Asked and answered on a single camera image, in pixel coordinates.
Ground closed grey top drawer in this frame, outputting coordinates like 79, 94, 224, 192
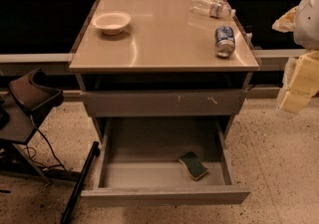
81, 90, 247, 117

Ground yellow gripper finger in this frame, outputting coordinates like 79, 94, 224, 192
276, 51, 319, 119
272, 6, 297, 33

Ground grey drawer cabinet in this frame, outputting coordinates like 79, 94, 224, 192
68, 0, 260, 142

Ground green and yellow sponge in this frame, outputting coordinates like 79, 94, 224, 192
177, 151, 208, 181

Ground black pole on floor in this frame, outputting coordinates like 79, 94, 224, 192
60, 141, 100, 224

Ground black cable on floor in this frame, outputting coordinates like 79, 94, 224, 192
19, 114, 73, 173

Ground dark brown chair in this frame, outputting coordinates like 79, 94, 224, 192
0, 69, 64, 183

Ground white bowl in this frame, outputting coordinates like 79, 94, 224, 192
92, 11, 131, 35

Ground blue soda can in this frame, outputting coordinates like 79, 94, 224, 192
215, 26, 235, 58

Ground clear plastic water bottle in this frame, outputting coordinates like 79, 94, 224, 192
191, 0, 235, 19

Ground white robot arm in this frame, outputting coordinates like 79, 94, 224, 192
272, 0, 319, 119

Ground open grey middle drawer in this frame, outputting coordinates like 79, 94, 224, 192
82, 117, 250, 207

